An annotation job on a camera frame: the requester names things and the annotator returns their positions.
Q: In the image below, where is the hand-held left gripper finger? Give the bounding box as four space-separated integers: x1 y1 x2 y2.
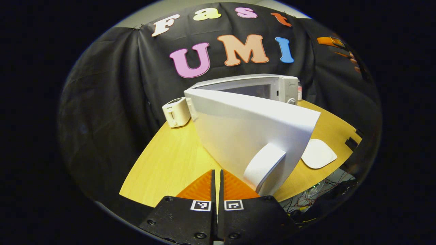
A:
218 169 297 244
139 169 217 245

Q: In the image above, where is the white microwave oven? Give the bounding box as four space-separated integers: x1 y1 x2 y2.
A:
184 74 321 197

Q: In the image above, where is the white plate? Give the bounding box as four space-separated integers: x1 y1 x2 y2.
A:
301 138 338 169

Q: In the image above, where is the white toaster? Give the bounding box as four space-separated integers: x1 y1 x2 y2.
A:
162 97 191 128

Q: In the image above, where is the tangle of cables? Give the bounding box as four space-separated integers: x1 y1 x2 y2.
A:
279 168 356 218

